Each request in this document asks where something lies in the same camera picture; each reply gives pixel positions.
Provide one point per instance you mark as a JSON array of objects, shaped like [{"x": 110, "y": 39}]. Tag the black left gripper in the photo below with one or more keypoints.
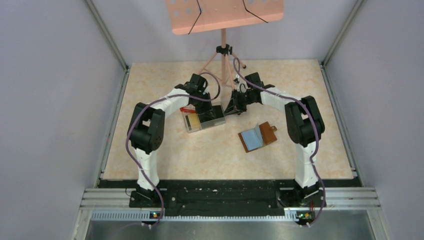
[{"x": 206, "y": 111}]

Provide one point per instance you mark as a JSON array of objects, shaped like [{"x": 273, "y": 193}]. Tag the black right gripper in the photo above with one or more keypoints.
[{"x": 231, "y": 109}]

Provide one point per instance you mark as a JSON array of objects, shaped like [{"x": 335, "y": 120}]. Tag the clear acrylic card box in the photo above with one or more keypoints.
[{"x": 219, "y": 118}]

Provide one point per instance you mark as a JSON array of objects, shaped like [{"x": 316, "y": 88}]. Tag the brown leather card holder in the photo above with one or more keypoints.
[{"x": 258, "y": 137}]

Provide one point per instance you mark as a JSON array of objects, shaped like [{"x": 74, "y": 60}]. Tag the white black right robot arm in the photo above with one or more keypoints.
[{"x": 304, "y": 123}]

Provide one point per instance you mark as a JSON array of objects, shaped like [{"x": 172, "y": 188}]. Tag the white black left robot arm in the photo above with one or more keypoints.
[{"x": 147, "y": 125}]

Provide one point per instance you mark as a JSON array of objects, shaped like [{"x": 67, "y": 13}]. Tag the yellow card in box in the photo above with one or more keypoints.
[{"x": 193, "y": 122}]

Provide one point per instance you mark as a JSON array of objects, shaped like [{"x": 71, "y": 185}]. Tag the pink music stand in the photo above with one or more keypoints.
[{"x": 196, "y": 16}]

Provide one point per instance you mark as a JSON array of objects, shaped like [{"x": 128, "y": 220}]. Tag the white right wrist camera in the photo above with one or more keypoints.
[{"x": 237, "y": 80}]

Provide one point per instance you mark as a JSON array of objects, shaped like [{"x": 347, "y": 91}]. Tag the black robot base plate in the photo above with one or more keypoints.
[{"x": 224, "y": 198}]

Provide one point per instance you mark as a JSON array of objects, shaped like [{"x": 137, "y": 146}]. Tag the aluminium frame rail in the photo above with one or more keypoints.
[{"x": 110, "y": 204}]

